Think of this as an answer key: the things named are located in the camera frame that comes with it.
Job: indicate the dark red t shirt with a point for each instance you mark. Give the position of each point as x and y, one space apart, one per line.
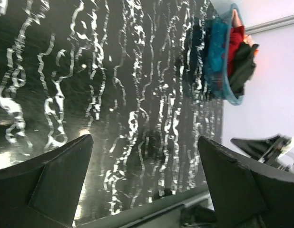
236 38

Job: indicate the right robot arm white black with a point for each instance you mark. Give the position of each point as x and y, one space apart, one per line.
276 151

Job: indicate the light pink t shirt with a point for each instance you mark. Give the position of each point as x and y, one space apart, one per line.
236 21

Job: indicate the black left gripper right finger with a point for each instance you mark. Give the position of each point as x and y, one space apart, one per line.
246 193

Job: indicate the aluminium frame post right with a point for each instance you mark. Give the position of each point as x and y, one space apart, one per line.
274 24

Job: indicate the teal plastic laundry basket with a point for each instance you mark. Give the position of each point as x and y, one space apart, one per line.
206 53

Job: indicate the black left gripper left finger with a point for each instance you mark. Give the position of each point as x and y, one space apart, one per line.
43 192

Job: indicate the blue t shirt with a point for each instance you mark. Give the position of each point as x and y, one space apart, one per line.
216 63

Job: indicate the black t shirt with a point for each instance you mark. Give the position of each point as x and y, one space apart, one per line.
244 67

